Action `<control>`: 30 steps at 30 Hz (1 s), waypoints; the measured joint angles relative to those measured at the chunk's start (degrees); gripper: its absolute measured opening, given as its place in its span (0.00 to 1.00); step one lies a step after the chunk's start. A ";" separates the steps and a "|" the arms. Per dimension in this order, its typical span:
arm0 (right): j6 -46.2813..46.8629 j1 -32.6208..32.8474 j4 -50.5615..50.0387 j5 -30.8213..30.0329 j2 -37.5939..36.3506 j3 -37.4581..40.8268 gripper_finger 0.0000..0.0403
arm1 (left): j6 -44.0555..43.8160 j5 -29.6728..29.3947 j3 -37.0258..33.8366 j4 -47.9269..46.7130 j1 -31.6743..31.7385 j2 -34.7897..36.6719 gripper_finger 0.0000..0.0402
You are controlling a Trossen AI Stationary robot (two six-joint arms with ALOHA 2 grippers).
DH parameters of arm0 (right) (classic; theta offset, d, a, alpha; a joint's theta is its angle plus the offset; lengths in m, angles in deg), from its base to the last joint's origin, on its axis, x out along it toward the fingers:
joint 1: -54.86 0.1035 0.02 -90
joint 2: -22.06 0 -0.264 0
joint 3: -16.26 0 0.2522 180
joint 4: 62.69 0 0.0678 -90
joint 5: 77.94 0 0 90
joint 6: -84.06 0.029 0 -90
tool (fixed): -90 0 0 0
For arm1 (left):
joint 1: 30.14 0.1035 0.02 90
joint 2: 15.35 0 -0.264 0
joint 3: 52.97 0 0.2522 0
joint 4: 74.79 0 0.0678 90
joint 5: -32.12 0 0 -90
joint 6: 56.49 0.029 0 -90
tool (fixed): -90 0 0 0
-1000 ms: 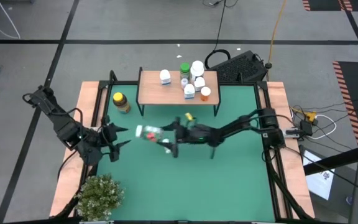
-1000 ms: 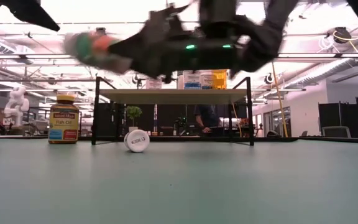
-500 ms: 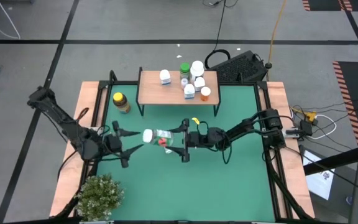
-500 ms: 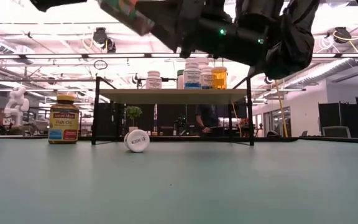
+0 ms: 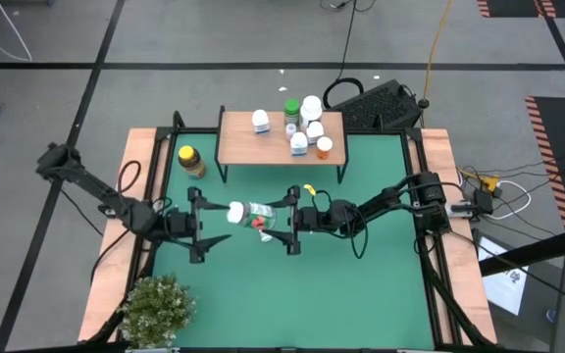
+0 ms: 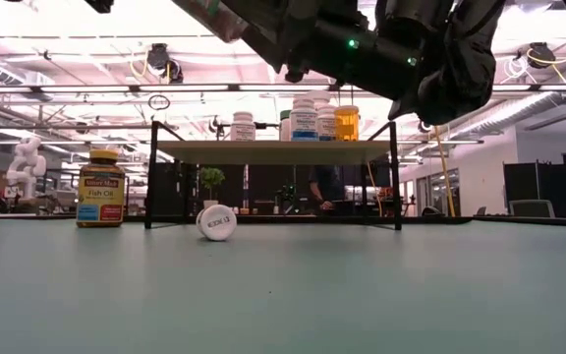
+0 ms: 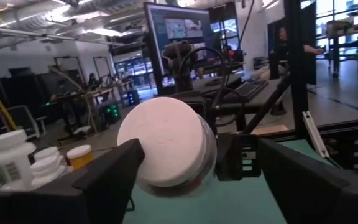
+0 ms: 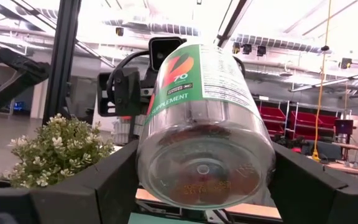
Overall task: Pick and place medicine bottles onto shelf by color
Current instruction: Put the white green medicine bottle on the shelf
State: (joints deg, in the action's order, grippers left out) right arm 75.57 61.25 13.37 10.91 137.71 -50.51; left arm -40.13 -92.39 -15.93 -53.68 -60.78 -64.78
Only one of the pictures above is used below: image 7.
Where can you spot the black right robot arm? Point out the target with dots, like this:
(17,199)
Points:
(179,59)

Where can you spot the black aluminium table frame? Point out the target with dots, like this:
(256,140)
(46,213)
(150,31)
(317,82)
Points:
(297,77)

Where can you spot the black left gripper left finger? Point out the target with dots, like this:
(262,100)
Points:
(57,205)

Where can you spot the person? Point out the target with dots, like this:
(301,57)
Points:
(283,49)

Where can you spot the dark office desk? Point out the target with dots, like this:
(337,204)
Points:
(273,93)

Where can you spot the large white medicine bottle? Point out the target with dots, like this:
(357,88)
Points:
(11,155)

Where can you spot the white bottle blue label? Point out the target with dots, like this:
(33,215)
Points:
(47,168)

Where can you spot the black computer keyboard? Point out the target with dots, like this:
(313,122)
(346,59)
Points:
(250,88)

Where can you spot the orange pill bottle white cap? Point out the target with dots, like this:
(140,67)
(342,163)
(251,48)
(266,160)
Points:
(79,155)

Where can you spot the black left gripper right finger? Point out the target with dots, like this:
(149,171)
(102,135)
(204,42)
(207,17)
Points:
(315,199)

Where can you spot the large computer monitor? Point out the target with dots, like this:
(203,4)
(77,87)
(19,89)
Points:
(179,31)

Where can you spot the grey office chair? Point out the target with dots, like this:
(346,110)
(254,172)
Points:
(23,121)

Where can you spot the large clear gummies bottle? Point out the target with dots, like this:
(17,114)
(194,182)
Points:
(163,140)

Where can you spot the green table mat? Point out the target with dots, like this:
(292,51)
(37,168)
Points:
(228,202)

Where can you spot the medium white medicine bottle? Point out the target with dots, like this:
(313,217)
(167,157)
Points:
(45,152)

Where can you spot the black computer green lights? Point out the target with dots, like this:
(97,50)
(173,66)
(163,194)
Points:
(110,112)

